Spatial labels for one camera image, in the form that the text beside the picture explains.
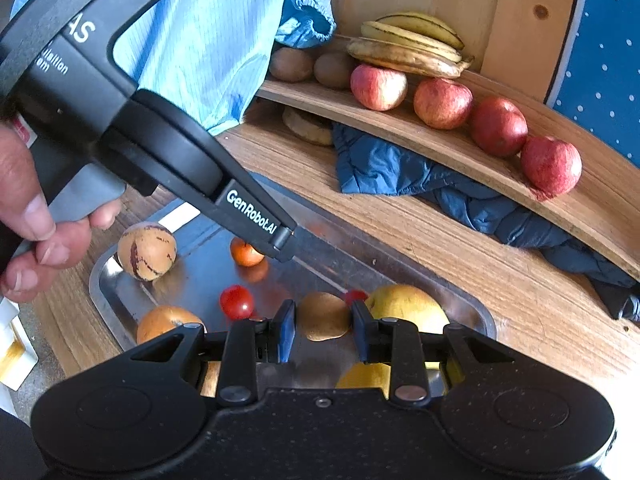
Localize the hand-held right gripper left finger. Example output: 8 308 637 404
131 300 297 407

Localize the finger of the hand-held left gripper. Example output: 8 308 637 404
215 160 301 263

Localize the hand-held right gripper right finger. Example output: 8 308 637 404
350 301 516 407

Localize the yellow lemon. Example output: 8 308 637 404
335 361 394 391

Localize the small tangerine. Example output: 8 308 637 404
229 236 266 267

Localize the metal baking tray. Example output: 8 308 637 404
89 174 497 397

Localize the striped pepino melon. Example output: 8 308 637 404
116 221 178 282

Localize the orange round fruit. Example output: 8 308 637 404
136 305 206 346

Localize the person's left hand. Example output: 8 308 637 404
0 122 124 304

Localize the light blue coat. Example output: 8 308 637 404
10 0 302 137

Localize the dark blue jacket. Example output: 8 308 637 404
332 122 640 322

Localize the brown kiwi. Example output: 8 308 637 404
313 51 357 91
269 47 316 84

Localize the red apple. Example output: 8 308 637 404
349 63 409 112
519 135 583 197
468 97 529 158
412 77 474 130

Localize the blue elastic cuff cover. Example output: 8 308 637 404
274 0 337 50

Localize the yellow spotted banana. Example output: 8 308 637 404
375 12 466 51
346 37 474 80
360 20 464 64

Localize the white yellow box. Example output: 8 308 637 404
0 299 42 392

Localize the wooden desk shelf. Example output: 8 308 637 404
254 32 640 282

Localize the blue dotted fabric wardrobe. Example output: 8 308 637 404
544 0 640 152

